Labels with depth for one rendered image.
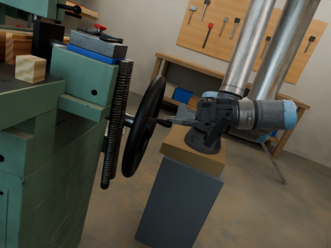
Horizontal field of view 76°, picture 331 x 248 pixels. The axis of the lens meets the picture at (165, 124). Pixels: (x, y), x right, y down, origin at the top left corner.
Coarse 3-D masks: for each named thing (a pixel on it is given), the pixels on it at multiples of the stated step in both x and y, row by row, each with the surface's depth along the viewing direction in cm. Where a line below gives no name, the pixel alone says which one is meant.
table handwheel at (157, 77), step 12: (156, 84) 48; (144, 96) 46; (156, 96) 47; (144, 108) 44; (156, 108) 68; (108, 120) 58; (132, 120) 57; (144, 120) 44; (156, 120) 58; (132, 132) 44; (144, 132) 54; (132, 144) 44; (144, 144) 68; (132, 156) 46; (132, 168) 50
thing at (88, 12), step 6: (66, 0) 289; (84, 6) 325; (66, 12) 333; (72, 12) 302; (84, 12) 316; (90, 12) 343; (96, 12) 357; (78, 18) 331; (90, 18) 342; (6, 24) 263; (60, 24) 346
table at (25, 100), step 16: (0, 64) 41; (48, 64) 51; (0, 80) 34; (16, 80) 36; (48, 80) 41; (64, 80) 44; (0, 96) 30; (16, 96) 33; (32, 96) 36; (48, 96) 41; (64, 96) 44; (0, 112) 31; (16, 112) 34; (32, 112) 37; (80, 112) 44; (96, 112) 44; (0, 128) 32
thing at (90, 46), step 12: (72, 36) 43; (84, 36) 42; (96, 36) 46; (108, 36) 50; (72, 48) 43; (84, 48) 43; (96, 48) 43; (108, 48) 42; (120, 48) 45; (108, 60) 43
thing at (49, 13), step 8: (0, 0) 49; (8, 0) 49; (16, 0) 49; (24, 0) 49; (32, 0) 48; (40, 0) 48; (48, 0) 48; (56, 0) 50; (64, 0) 53; (24, 8) 49; (32, 8) 49; (40, 8) 49; (48, 8) 49; (56, 8) 51; (40, 16) 50; (48, 16) 50; (56, 16) 52; (64, 16) 55
